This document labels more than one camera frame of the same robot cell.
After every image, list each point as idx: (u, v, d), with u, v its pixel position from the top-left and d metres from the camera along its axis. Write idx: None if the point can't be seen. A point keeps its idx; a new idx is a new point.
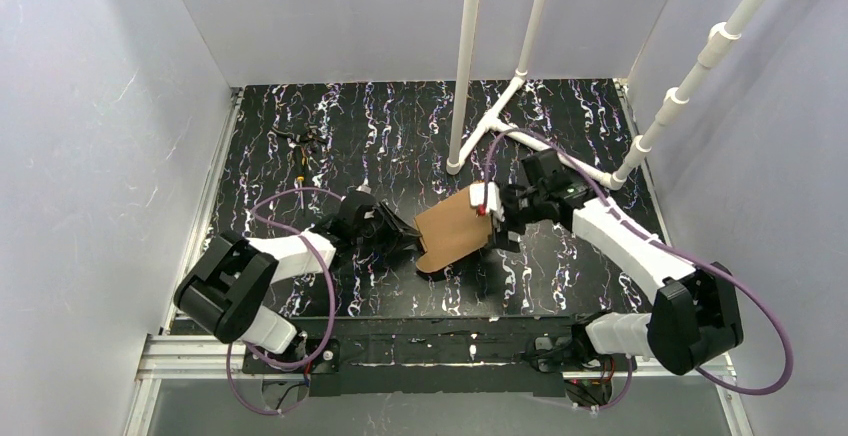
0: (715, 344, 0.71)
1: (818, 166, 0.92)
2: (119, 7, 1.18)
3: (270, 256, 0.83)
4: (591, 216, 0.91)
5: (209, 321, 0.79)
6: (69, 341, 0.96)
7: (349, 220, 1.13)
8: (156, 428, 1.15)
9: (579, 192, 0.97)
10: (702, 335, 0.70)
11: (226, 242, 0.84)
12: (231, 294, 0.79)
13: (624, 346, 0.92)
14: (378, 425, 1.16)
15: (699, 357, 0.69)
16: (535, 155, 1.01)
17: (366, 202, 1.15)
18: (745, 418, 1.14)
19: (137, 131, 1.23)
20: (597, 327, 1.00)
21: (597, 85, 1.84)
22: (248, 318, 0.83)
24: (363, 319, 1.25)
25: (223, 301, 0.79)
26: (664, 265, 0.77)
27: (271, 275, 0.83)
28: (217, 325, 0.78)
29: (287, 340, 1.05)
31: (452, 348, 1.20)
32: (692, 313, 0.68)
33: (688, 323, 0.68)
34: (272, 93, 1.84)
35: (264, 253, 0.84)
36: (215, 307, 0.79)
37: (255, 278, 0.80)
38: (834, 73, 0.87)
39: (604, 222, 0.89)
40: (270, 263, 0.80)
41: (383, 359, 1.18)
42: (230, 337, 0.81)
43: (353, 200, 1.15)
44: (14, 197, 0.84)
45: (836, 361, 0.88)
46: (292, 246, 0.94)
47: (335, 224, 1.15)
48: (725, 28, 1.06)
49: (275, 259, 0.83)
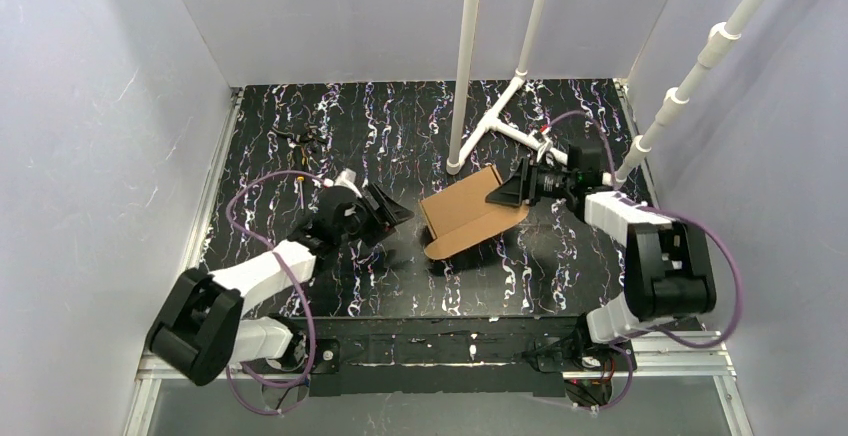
0: (682, 288, 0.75)
1: (818, 166, 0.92)
2: (119, 6, 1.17)
3: (236, 295, 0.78)
4: (595, 199, 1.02)
5: (183, 366, 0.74)
6: (69, 341, 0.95)
7: (329, 221, 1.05)
8: (156, 428, 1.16)
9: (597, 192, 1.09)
10: (671, 281, 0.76)
11: (192, 280, 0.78)
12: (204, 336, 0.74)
13: (614, 324, 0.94)
14: (377, 425, 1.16)
15: (662, 295, 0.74)
16: (580, 147, 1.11)
17: (345, 199, 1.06)
18: (745, 418, 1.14)
19: (137, 131, 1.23)
20: (593, 313, 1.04)
21: (597, 85, 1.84)
22: (224, 355, 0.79)
24: (363, 320, 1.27)
25: (195, 343, 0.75)
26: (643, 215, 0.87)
27: (238, 312, 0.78)
28: (192, 367, 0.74)
29: (283, 347, 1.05)
31: (452, 348, 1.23)
32: (655, 248, 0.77)
33: (650, 259, 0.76)
34: (272, 93, 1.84)
35: (229, 291, 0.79)
36: (190, 349, 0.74)
37: (221, 320, 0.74)
38: (834, 73, 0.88)
39: (609, 200, 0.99)
40: (233, 306, 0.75)
41: (383, 359, 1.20)
42: (204, 379, 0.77)
43: (333, 198, 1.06)
44: (14, 197, 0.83)
45: (837, 360, 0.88)
46: (266, 270, 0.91)
47: (314, 225, 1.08)
48: (726, 28, 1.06)
49: (241, 297, 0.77)
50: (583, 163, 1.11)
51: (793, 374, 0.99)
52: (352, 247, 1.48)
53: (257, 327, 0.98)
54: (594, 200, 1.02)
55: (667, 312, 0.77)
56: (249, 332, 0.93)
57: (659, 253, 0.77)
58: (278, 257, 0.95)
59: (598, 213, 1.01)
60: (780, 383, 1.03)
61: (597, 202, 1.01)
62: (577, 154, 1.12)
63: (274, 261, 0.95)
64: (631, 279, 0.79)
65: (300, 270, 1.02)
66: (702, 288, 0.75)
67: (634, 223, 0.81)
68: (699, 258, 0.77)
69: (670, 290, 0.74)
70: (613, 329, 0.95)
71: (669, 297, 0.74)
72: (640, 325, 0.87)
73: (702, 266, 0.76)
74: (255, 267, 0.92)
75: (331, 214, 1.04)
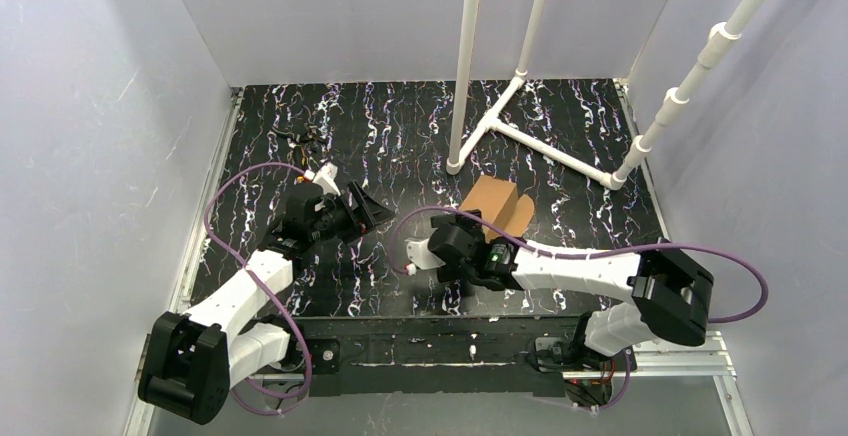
0: (701, 298, 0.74)
1: (818, 165, 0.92)
2: (118, 6, 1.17)
3: (218, 332, 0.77)
4: (529, 270, 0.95)
5: (185, 407, 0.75)
6: (68, 340, 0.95)
7: (300, 217, 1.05)
8: (156, 428, 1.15)
9: (503, 257, 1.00)
10: (692, 302, 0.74)
11: (169, 324, 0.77)
12: (195, 381, 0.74)
13: (629, 342, 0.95)
14: (378, 425, 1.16)
15: (701, 321, 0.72)
16: (443, 239, 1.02)
17: (314, 195, 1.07)
18: (745, 418, 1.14)
19: (136, 130, 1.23)
20: (593, 338, 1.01)
21: (597, 85, 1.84)
22: (220, 388, 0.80)
24: (363, 319, 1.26)
25: (187, 387, 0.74)
26: (616, 270, 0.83)
27: (223, 349, 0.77)
28: (192, 408, 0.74)
29: (285, 347, 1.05)
31: (453, 348, 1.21)
32: (669, 294, 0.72)
33: (672, 305, 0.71)
34: (272, 93, 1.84)
35: (212, 328, 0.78)
36: (184, 394, 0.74)
37: (207, 363, 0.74)
38: (832, 73, 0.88)
39: (543, 265, 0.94)
40: (217, 343, 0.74)
41: (383, 359, 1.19)
42: (206, 414, 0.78)
43: (301, 196, 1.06)
44: (14, 196, 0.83)
45: (838, 360, 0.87)
46: (242, 293, 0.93)
47: (286, 226, 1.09)
48: (725, 28, 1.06)
49: (223, 335, 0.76)
50: (462, 249, 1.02)
51: (792, 375, 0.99)
52: (352, 247, 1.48)
53: (252, 340, 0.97)
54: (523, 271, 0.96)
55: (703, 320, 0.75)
56: (244, 349, 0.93)
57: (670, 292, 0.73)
58: (252, 276, 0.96)
59: (549, 278, 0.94)
60: (780, 382, 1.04)
61: (542, 272, 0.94)
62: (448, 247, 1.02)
63: (249, 281, 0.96)
64: (663, 327, 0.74)
65: (279, 278, 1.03)
66: (704, 282, 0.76)
67: (637, 292, 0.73)
68: (683, 260, 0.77)
69: (697, 305, 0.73)
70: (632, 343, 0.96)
71: (702, 312, 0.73)
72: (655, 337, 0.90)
73: (689, 268, 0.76)
74: (230, 291, 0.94)
75: (300, 208, 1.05)
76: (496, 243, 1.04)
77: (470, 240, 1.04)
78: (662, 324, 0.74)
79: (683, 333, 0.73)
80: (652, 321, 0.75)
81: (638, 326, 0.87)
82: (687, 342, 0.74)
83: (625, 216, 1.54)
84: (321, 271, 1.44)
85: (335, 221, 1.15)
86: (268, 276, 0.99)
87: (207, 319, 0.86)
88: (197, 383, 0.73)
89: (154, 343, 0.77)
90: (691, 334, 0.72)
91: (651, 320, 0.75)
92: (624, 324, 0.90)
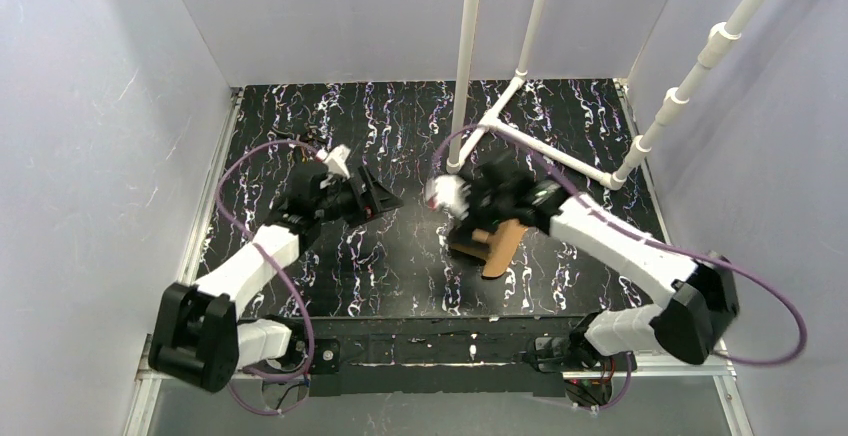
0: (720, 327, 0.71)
1: (818, 166, 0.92)
2: (118, 6, 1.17)
3: (227, 301, 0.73)
4: (573, 223, 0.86)
5: (192, 379, 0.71)
6: (68, 341, 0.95)
7: (306, 192, 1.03)
8: (156, 428, 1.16)
9: (549, 193, 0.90)
10: (714, 327, 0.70)
11: (178, 294, 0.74)
12: (205, 350, 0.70)
13: (630, 345, 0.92)
14: (378, 425, 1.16)
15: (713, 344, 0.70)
16: (492, 160, 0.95)
17: (319, 172, 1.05)
18: (745, 419, 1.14)
19: (136, 130, 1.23)
20: (595, 332, 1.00)
21: (597, 85, 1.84)
22: (231, 359, 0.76)
24: (362, 320, 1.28)
25: (193, 357, 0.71)
26: (666, 267, 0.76)
27: (231, 318, 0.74)
28: (201, 379, 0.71)
29: (286, 343, 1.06)
31: (453, 348, 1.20)
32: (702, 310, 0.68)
33: (699, 323, 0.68)
34: (272, 93, 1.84)
35: (220, 297, 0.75)
36: (194, 364, 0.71)
37: (216, 331, 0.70)
38: (832, 73, 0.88)
39: (590, 225, 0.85)
40: (225, 312, 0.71)
41: (383, 359, 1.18)
42: (218, 385, 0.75)
43: (306, 172, 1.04)
44: (15, 197, 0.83)
45: (838, 360, 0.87)
46: (249, 266, 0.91)
47: (290, 202, 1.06)
48: (725, 28, 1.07)
49: (231, 303, 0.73)
50: (507, 176, 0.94)
51: (793, 375, 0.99)
52: (352, 247, 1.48)
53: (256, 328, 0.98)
54: (566, 221, 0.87)
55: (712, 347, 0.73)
56: (251, 332, 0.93)
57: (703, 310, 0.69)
58: (259, 251, 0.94)
59: (587, 240, 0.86)
60: (780, 382, 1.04)
61: (584, 230, 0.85)
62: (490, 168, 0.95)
63: (256, 255, 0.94)
64: (674, 336, 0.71)
65: (285, 254, 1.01)
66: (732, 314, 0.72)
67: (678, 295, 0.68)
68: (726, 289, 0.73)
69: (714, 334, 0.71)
70: (632, 347, 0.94)
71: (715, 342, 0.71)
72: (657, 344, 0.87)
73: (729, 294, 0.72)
74: (237, 263, 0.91)
75: (306, 183, 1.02)
76: (542, 179, 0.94)
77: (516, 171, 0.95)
78: (676, 334, 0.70)
79: (688, 349, 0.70)
80: (668, 327, 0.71)
81: (645, 332, 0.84)
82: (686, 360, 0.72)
83: (625, 216, 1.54)
84: (321, 271, 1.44)
85: (340, 199, 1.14)
86: (274, 252, 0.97)
87: (215, 288, 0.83)
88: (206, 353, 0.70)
89: (163, 313, 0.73)
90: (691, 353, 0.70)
91: (668, 325, 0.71)
92: (630, 326, 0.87)
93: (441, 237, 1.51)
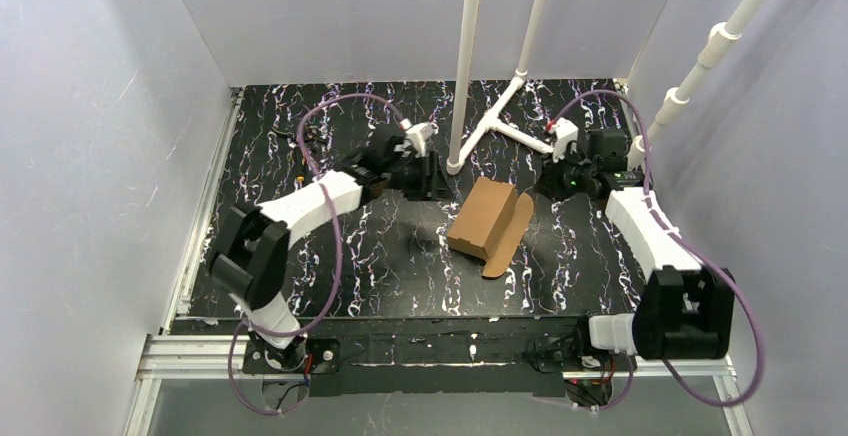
0: (695, 337, 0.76)
1: (818, 166, 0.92)
2: (118, 5, 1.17)
3: (283, 227, 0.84)
4: (623, 199, 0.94)
5: (237, 290, 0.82)
6: (68, 341, 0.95)
7: (380, 152, 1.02)
8: (156, 428, 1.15)
9: (629, 178, 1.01)
10: (687, 331, 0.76)
11: (242, 213, 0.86)
12: (257, 267, 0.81)
13: (616, 342, 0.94)
14: (377, 425, 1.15)
15: (673, 341, 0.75)
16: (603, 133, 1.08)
17: (398, 135, 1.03)
18: (745, 419, 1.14)
19: (136, 130, 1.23)
20: (597, 320, 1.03)
21: (597, 85, 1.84)
22: (274, 282, 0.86)
24: (363, 320, 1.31)
25: (245, 271, 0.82)
26: (671, 256, 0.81)
27: (286, 244, 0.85)
28: (246, 292, 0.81)
29: (294, 329, 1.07)
31: (453, 348, 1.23)
32: (677, 301, 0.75)
33: (669, 307, 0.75)
34: (272, 93, 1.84)
35: (277, 222, 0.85)
36: (243, 278, 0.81)
37: (269, 250, 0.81)
38: (832, 73, 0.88)
39: (634, 206, 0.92)
40: (280, 237, 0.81)
41: (383, 359, 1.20)
42: (259, 302, 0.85)
43: (387, 132, 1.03)
44: (14, 197, 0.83)
45: (837, 360, 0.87)
46: (310, 201, 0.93)
47: (362, 156, 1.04)
48: (725, 28, 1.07)
49: (287, 230, 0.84)
50: (606, 149, 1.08)
51: (793, 375, 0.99)
52: (352, 247, 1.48)
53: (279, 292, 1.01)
54: (620, 200, 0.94)
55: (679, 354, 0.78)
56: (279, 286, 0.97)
57: (680, 303, 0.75)
58: (322, 191, 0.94)
59: (626, 218, 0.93)
60: (780, 382, 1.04)
61: (624, 205, 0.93)
62: (598, 138, 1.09)
63: (319, 193, 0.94)
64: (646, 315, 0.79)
65: (347, 200, 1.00)
66: (713, 338, 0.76)
67: (660, 271, 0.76)
68: (720, 310, 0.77)
69: (683, 338, 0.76)
70: (616, 346, 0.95)
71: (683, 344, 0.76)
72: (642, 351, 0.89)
73: (719, 315, 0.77)
74: (301, 197, 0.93)
75: (383, 143, 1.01)
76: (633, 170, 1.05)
77: (619, 151, 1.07)
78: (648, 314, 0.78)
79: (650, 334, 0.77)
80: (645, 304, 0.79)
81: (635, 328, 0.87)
82: (646, 345, 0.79)
83: None
84: (321, 271, 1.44)
85: (406, 173, 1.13)
86: (338, 194, 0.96)
87: (274, 215, 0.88)
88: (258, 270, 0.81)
89: (228, 226, 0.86)
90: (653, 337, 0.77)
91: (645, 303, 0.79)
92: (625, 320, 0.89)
93: (440, 237, 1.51)
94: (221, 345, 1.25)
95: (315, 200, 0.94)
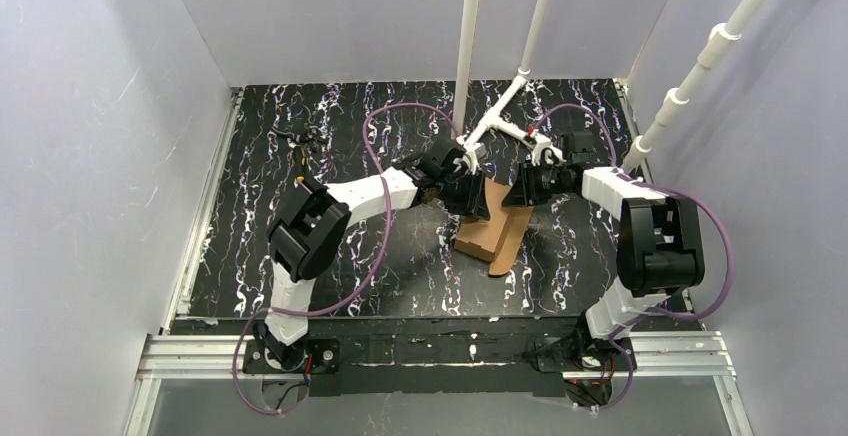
0: (670, 260, 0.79)
1: (818, 166, 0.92)
2: (117, 5, 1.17)
3: (346, 208, 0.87)
4: (594, 174, 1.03)
5: (292, 259, 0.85)
6: (68, 340, 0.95)
7: (439, 160, 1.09)
8: (155, 428, 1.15)
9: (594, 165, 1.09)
10: (663, 256, 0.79)
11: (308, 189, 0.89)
12: (311, 241, 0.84)
13: (611, 314, 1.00)
14: (377, 425, 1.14)
15: (651, 266, 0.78)
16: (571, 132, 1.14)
17: (459, 148, 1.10)
18: (745, 419, 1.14)
19: (136, 130, 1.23)
20: (593, 310, 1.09)
21: (597, 85, 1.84)
22: (326, 261, 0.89)
24: (363, 320, 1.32)
25: (303, 244, 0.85)
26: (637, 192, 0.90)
27: (345, 225, 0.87)
28: (297, 264, 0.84)
29: (299, 333, 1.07)
31: (452, 348, 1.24)
32: (647, 225, 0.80)
33: (641, 229, 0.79)
34: (272, 93, 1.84)
35: (340, 204, 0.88)
36: (298, 249, 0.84)
37: (330, 227, 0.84)
38: (832, 74, 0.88)
39: (602, 174, 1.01)
40: (342, 217, 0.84)
41: (383, 359, 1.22)
42: (308, 275, 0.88)
43: (449, 143, 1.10)
44: (15, 198, 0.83)
45: (838, 360, 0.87)
46: (372, 190, 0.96)
47: (421, 162, 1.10)
48: (726, 28, 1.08)
49: (349, 213, 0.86)
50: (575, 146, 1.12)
51: (793, 374, 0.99)
52: (352, 247, 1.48)
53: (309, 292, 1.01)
54: (591, 175, 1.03)
55: (660, 285, 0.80)
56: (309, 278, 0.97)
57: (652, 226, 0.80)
58: (382, 184, 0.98)
59: (598, 188, 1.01)
60: (779, 382, 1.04)
61: (594, 177, 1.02)
62: (568, 139, 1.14)
63: (379, 185, 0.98)
64: (624, 249, 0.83)
65: (401, 198, 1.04)
66: (690, 261, 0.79)
67: (628, 198, 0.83)
68: (689, 231, 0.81)
69: (661, 262, 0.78)
70: (611, 319, 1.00)
71: (661, 267, 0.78)
72: (636, 304, 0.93)
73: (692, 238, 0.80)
74: (362, 186, 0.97)
75: (445, 152, 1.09)
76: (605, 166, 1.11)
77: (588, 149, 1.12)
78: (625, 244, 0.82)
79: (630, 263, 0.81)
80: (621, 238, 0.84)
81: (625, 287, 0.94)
82: (628, 281, 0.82)
83: None
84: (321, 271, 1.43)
85: (457, 187, 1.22)
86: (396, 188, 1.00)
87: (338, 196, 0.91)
88: (313, 244, 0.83)
89: (294, 198, 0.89)
90: (633, 265, 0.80)
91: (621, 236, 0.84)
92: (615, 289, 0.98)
93: (441, 237, 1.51)
94: (221, 345, 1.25)
95: (375, 191, 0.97)
